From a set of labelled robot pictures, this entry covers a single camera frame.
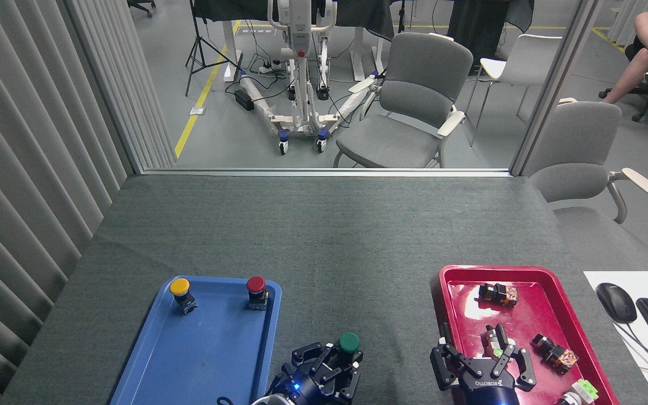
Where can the grey armchair with cream arms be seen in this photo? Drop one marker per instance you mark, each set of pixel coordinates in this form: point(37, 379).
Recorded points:
point(577, 152)
point(414, 95)

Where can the red push button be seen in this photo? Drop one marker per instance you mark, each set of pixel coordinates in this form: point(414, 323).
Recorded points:
point(256, 284)

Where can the green push button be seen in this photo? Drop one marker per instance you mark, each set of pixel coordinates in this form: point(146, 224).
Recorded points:
point(349, 341)

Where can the silver window rail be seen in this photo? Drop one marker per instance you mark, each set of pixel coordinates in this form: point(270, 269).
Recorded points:
point(324, 172)

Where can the black table cloth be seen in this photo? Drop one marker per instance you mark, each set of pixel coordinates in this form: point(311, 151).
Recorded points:
point(358, 14)

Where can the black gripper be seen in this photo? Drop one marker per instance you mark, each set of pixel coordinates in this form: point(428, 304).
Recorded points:
point(490, 391)
point(301, 385)

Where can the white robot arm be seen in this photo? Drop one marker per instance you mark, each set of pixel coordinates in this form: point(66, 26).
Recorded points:
point(270, 401)

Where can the black tripod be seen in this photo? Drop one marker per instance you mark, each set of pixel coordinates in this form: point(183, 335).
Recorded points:
point(203, 53)

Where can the silver white switch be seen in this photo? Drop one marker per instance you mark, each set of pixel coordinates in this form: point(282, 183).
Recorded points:
point(491, 340)

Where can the green white switch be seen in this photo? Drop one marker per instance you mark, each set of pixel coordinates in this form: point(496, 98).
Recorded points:
point(583, 390)

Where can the long black orange switch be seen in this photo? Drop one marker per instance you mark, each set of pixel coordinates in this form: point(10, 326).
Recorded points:
point(557, 354)

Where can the yellow push button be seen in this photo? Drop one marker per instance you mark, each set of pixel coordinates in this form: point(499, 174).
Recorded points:
point(179, 287)

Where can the person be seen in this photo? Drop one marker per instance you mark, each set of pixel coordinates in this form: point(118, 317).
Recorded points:
point(647, 50)

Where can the white wheeled stand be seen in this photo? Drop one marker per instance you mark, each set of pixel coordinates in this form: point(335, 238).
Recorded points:
point(300, 73)

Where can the blue plastic tray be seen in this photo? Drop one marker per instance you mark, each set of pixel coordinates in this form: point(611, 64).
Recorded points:
point(206, 349)

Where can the white desk leg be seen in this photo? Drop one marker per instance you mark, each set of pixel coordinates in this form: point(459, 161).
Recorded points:
point(231, 50)
point(360, 56)

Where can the grey vertical blinds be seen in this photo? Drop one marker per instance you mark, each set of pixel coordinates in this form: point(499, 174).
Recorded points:
point(31, 140)

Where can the metal floor socket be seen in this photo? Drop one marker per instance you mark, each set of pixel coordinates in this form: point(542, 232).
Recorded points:
point(197, 111)

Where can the red plastic tray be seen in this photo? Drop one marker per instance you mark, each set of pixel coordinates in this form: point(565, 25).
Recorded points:
point(532, 315)

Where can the short black orange switch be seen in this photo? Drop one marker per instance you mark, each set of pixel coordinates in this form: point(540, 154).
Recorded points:
point(498, 293)

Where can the silver window post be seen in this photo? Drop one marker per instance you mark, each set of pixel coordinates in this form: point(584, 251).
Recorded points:
point(554, 84)

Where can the black power adapter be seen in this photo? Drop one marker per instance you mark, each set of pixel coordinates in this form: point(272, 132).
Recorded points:
point(243, 99)

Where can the white plastic chair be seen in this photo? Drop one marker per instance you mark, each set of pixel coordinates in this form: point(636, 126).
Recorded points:
point(521, 62)

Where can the black computer mouse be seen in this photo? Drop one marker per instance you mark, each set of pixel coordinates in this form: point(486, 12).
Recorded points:
point(616, 302)

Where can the black wheeled chair base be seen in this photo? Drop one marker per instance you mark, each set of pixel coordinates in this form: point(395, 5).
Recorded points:
point(143, 5)

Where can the white power strip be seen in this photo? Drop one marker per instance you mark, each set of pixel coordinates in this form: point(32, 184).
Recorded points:
point(270, 67)

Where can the black hanging cloth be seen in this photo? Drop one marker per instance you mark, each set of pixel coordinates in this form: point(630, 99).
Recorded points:
point(481, 28)

